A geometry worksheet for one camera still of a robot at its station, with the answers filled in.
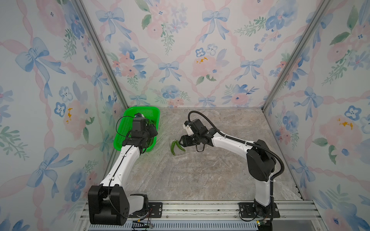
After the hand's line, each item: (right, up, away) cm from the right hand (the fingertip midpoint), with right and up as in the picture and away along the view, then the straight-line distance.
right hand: (183, 141), depth 89 cm
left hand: (-17, +9, -4) cm, 20 cm away
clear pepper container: (-5, -6, +9) cm, 12 cm away
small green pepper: (-7, -5, +8) cm, 12 cm away
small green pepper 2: (-2, -2, -5) cm, 6 cm away
